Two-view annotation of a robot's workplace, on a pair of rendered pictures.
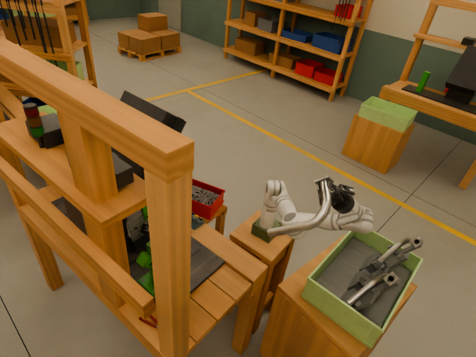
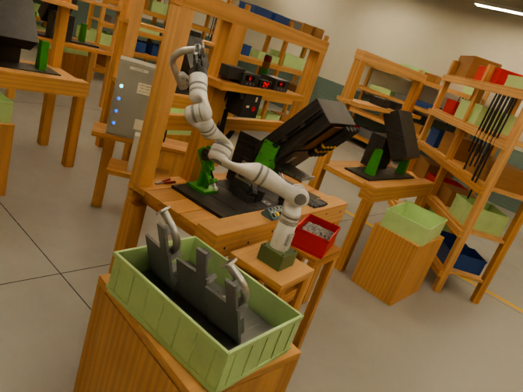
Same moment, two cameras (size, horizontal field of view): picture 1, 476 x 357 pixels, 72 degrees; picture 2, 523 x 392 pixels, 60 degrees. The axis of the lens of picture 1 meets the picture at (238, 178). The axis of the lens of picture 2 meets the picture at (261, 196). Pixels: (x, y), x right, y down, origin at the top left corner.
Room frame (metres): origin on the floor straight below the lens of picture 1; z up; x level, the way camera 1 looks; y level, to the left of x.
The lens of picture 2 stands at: (1.20, -2.26, 1.85)
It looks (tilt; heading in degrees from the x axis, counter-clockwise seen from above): 19 degrees down; 86
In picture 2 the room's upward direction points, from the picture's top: 19 degrees clockwise
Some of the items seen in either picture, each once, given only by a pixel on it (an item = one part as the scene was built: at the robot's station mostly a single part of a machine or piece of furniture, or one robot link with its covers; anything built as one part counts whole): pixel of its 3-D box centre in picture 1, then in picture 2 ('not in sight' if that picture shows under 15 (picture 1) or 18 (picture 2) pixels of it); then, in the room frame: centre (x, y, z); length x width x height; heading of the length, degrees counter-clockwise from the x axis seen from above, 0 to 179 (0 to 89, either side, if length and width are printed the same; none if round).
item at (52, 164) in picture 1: (66, 159); (253, 87); (1.11, 0.73, 1.52); 0.90 x 0.25 x 0.04; 55
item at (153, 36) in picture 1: (149, 35); not in sight; (7.68, 2.38, 0.37); 1.20 x 0.80 x 0.74; 148
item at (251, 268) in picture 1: (168, 216); (284, 221); (1.56, 0.42, 0.82); 1.50 x 0.14 x 0.15; 55
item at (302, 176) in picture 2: not in sight; (283, 167); (1.45, 0.59, 1.11); 0.39 x 0.16 x 0.03; 145
